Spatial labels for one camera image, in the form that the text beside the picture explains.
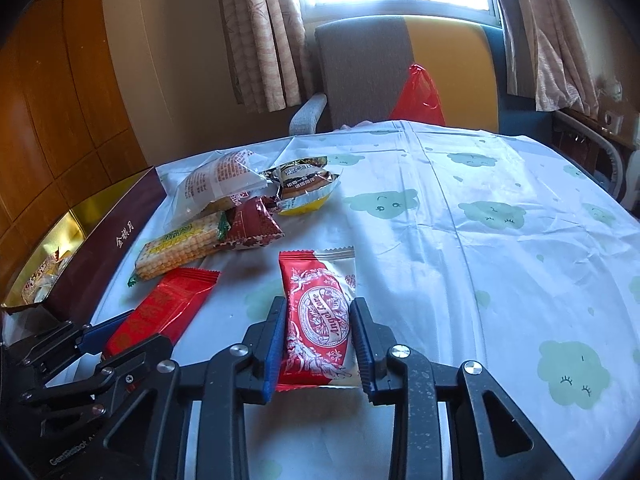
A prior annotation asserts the dark red snack packet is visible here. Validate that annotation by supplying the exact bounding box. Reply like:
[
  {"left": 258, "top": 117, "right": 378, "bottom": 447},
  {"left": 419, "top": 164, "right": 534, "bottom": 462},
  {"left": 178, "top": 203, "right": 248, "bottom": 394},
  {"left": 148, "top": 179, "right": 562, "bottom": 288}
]
[{"left": 220, "top": 196, "right": 285, "bottom": 251}]

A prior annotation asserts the red white ornate snack packet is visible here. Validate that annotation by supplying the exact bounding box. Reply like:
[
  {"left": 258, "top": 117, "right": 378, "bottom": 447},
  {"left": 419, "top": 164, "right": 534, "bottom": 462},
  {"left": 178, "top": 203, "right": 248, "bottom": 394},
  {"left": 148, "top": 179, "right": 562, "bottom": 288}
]
[{"left": 276, "top": 246, "right": 362, "bottom": 392}]

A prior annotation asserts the grey yellow blue armchair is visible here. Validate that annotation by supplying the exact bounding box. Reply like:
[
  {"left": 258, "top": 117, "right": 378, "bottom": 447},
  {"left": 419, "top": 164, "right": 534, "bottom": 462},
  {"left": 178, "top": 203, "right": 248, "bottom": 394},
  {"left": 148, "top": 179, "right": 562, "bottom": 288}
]
[{"left": 289, "top": 14, "right": 556, "bottom": 136}]

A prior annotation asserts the brown sesame paste packet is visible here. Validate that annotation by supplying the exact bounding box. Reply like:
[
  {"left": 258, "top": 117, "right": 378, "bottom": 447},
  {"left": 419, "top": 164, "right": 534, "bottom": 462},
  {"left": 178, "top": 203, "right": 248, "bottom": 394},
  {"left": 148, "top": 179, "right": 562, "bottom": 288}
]
[{"left": 259, "top": 156, "right": 345, "bottom": 201}]

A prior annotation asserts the yellow snack packet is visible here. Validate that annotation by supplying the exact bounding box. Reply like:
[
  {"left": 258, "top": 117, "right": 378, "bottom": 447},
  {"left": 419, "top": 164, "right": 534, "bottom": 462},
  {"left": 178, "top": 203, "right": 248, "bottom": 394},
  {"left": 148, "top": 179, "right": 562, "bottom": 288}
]
[{"left": 276, "top": 192, "right": 332, "bottom": 217}]

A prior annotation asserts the heap of mixed snack packets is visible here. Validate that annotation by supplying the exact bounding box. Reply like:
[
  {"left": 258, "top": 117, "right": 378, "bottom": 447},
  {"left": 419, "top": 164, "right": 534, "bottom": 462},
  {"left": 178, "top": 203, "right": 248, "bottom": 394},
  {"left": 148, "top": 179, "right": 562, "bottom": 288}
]
[{"left": 22, "top": 245, "right": 73, "bottom": 306}]

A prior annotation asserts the clear bread packet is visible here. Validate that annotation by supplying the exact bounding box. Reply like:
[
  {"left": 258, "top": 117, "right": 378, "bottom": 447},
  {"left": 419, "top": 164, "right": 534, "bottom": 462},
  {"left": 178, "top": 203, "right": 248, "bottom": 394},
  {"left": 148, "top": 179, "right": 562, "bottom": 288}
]
[{"left": 170, "top": 149, "right": 268, "bottom": 222}]

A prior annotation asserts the orange wooden wardrobe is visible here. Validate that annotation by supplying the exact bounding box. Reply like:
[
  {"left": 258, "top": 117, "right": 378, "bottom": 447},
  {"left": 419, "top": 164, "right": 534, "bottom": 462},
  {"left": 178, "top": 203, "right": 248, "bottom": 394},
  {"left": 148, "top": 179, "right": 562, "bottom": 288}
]
[{"left": 0, "top": 0, "right": 151, "bottom": 291}]

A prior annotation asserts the plain red snack packet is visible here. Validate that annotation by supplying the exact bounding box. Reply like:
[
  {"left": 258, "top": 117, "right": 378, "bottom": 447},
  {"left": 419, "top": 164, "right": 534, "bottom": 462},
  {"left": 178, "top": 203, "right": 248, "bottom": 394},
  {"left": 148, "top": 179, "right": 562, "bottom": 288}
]
[{"left": 102, "top": 266, "right": 222, "bottom": 361}]

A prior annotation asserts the grey chair frame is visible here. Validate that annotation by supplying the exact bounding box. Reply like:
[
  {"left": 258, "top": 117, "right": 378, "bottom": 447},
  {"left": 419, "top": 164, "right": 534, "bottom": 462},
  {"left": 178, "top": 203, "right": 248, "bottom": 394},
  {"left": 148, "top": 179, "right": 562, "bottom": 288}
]
[{"left": 552, "top": 110, "right": 626, "bottom": 201}]

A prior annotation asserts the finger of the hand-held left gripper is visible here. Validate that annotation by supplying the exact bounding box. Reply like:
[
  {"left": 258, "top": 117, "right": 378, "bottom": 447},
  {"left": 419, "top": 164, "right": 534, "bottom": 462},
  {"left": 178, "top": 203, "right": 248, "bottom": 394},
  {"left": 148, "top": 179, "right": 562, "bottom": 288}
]
[
  {"left": 20, "top": 332, "right": 176, "bottom": 436},
  {"left": 7, "top": 308, "right": 136, "bottom": 396}
]

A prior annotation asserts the beige patterned curtain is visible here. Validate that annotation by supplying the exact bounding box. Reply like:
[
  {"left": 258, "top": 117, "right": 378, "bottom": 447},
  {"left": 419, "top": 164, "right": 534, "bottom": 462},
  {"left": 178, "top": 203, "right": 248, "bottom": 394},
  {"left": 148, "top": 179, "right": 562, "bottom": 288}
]
[
  {"left": 215, "top": 0, "right": 313, "bottom": 113},
  {"left": 505, "top": 0, "right": 598, "bottom": 113}
]

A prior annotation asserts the brown tin box gold inside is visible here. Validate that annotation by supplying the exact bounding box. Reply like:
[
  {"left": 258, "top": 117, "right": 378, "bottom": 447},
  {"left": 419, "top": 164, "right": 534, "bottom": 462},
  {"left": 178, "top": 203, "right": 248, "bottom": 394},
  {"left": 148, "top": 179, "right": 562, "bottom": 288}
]
[{"left": 0, "top": 166, "right": 168, "bottom": 323}]

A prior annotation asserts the white box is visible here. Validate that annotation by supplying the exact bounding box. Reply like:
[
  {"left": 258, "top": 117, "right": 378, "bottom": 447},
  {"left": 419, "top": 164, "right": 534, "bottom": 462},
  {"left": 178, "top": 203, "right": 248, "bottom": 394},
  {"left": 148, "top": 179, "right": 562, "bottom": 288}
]
[{"left": 625, "top": 147, "right": 640, "bottom": 206}]

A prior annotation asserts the red plastic bag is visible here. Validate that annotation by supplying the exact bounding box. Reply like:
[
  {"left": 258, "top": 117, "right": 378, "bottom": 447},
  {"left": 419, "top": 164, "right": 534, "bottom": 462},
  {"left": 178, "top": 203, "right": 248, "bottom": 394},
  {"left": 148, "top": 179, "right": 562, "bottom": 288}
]
[{"left": 389, "top": 64, "right": 447, "bottom": 126}]

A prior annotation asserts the white tablecloth green cloud print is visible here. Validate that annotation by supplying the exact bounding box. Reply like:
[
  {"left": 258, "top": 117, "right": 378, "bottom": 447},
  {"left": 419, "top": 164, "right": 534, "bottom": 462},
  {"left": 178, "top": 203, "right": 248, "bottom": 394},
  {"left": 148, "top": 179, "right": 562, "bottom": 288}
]
[{"left": 75, "top": 119, "right": 640, "bottom": 480}]

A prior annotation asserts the green cracker packet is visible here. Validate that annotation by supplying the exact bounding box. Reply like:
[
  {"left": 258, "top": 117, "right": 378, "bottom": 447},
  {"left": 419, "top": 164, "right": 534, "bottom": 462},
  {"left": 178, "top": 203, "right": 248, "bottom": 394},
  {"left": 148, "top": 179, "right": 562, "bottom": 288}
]
[{"left": 127, "top": 210, "right": 232, "bottom": 288}]

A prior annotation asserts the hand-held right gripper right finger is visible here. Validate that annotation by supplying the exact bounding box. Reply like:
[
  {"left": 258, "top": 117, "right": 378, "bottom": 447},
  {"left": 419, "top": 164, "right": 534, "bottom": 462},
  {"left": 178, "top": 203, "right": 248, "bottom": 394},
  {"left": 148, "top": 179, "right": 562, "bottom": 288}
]
[{"left": 349, "top": 297, "right": 576, "bottom": 480}]

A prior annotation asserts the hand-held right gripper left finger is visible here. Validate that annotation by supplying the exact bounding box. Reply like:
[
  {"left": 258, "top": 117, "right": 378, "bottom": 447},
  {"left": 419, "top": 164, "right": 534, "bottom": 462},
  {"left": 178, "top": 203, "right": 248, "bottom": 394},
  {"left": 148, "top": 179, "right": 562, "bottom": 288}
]
[{"left": 102, "top": 296, "right": 289, "bottom": 480}]

